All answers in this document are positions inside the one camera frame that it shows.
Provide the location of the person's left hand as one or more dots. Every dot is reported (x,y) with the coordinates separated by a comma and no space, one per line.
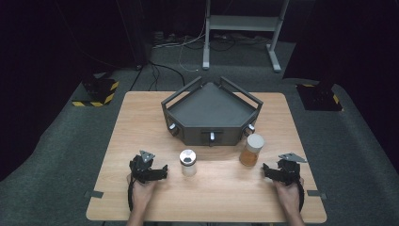
(141,194)

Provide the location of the dark grey corner rack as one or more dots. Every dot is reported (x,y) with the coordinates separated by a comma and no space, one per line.
(210,109)

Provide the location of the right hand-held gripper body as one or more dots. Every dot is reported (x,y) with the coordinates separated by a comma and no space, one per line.
(289,171)

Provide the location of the grey metal stand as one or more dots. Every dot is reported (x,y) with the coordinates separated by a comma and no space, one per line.
(243,22)

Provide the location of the person's right hand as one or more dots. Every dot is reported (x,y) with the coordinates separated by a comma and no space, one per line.
(288,196)

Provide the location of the black yellow striped floor base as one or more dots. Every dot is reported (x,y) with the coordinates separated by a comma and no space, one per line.
(320,97)
(98,91)

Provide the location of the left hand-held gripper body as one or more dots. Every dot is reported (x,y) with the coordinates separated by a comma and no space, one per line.
(140,166)

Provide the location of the grey tape strip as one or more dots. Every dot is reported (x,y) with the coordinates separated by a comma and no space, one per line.
(94,194)
(316,194)

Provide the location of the orange spice jar white lid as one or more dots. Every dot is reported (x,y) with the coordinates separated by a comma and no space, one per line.
(251,150)

